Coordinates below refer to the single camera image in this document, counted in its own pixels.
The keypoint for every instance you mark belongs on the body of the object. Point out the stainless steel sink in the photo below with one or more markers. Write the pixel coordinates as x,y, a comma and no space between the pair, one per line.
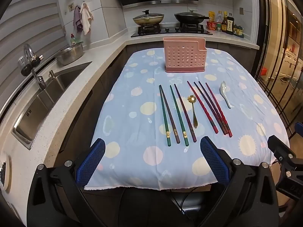
47,97

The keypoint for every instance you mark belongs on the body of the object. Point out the white ceramic spoon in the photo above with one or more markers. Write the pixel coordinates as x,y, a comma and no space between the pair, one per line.
223,89

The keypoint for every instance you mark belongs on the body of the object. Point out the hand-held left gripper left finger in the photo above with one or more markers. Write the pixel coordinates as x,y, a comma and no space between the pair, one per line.
91,163

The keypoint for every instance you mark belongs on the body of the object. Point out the wide dark sauce bottle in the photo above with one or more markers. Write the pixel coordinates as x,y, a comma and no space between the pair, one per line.
230,25

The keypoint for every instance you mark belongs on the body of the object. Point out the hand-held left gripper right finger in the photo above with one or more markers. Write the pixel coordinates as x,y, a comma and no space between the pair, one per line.
214,160

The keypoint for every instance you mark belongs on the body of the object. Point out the blue spotted tablecloth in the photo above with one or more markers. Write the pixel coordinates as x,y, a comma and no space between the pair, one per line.
132,113

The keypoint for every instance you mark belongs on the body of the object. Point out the dark red chopstick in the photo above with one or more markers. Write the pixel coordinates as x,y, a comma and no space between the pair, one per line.
213,106
209,108

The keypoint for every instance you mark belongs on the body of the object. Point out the glass sliding door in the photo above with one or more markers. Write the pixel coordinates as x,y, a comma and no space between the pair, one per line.
281,52

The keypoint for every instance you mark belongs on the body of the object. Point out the white pink hanging towel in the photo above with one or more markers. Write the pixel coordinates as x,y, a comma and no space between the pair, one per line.
85,17

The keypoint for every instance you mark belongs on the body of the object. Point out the dark brown chopstick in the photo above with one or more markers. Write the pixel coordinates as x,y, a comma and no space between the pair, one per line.
169,115

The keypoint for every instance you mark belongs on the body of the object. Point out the green dish soap bottle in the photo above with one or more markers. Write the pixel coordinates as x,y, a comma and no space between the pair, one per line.
73,39

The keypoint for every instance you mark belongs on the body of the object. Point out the yellow cap sauce bottle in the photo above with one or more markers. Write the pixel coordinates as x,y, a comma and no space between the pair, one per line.
211,16

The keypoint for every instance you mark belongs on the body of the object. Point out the beige pan with glass lid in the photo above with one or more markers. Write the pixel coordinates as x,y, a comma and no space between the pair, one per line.
148,19

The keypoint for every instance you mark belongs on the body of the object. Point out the pink perforated utensil holder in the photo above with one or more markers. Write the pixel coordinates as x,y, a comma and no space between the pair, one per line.
184,54

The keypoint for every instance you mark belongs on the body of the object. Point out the red twisted chopstick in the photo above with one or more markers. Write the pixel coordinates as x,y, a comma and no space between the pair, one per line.
201,105

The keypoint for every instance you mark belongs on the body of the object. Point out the small dark jars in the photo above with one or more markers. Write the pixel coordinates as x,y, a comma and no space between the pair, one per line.
239,30

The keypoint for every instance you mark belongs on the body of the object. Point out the clear plastic bottle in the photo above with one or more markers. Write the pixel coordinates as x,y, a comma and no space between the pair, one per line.
219,17

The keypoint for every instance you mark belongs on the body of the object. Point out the green chopstick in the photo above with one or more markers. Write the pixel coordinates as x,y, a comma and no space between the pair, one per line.
178,115
165,118

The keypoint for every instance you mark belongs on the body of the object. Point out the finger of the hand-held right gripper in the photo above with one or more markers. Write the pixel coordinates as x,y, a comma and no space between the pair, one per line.
284,150
299,128

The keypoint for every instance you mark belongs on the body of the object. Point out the slim dark soy sauce bottle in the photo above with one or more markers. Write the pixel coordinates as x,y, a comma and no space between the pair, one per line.
224,23

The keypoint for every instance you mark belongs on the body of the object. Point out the stainless steel bowl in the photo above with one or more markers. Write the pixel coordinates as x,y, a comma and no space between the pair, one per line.
70,53

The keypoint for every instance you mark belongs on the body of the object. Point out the white window blinds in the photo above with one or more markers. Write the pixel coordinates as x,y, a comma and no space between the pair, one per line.
28,28

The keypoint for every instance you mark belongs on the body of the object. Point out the gold flower spoon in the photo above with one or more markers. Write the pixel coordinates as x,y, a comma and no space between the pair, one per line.
194,113

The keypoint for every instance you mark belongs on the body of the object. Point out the black wok with lid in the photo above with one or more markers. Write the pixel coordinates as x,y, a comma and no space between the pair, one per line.
190,17

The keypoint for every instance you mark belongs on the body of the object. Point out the wall socket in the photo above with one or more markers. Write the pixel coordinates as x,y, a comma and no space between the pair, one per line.
241,10

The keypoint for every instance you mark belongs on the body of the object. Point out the maroon chopstick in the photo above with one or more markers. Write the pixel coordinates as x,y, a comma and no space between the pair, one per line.
184,111

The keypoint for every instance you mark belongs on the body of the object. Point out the black gas stove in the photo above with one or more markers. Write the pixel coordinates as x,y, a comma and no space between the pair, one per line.
170,30

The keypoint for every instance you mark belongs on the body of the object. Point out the white round dish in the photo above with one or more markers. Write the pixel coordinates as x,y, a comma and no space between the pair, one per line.
8,172

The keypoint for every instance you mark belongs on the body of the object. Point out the sink soap dispenser knob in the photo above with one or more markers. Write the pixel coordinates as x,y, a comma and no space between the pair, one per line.
51,73

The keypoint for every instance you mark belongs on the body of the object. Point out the purple hanging cloth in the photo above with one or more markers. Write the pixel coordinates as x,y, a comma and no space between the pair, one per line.
77,19

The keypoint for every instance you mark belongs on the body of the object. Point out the chrome kitchen faucet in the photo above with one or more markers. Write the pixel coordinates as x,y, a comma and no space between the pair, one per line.
33,63

